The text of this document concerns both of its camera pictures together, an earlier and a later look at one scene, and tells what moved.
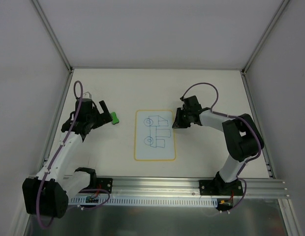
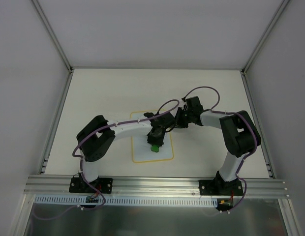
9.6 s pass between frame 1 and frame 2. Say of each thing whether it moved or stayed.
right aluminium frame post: stayed
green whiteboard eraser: moved
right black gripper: stayed
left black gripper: moved
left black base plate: stayed
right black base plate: stayed
